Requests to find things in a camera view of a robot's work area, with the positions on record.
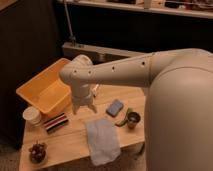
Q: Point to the striped black red box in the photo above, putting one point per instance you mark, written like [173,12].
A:
[55,122]

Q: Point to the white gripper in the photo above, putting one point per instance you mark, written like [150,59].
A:
[82,95]

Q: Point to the grey metal shelf rail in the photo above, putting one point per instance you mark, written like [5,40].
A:
[96,53]

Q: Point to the small metal cup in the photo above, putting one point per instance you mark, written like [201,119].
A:
[133,119]

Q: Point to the yellow plastic bin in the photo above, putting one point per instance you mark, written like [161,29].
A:
[46,91]

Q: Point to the blue sponge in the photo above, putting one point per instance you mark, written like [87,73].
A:
[114,108]

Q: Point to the grey folded cloth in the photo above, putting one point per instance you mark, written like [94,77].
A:
[102,141]

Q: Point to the white paper cup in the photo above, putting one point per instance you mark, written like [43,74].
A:
[32,115]

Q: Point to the wooden table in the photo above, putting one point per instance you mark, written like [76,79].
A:
[69,142]

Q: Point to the metal stand pole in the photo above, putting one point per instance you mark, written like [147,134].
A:
[71,37]

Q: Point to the bowl of dark grapes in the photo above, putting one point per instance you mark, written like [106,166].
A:
[37,152]

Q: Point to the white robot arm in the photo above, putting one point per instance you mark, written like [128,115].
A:
[178,119]

